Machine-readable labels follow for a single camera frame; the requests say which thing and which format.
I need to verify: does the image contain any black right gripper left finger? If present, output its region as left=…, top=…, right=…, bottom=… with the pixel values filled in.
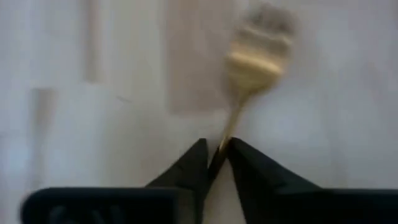
left=20, top=138, right=209, bottom=224

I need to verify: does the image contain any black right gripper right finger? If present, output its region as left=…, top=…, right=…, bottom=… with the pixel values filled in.
left=226, top=137, right=398, bottom=224

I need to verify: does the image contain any gold fork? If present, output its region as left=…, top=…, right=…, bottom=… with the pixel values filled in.
left=207, top=2, right=297, bottom=182

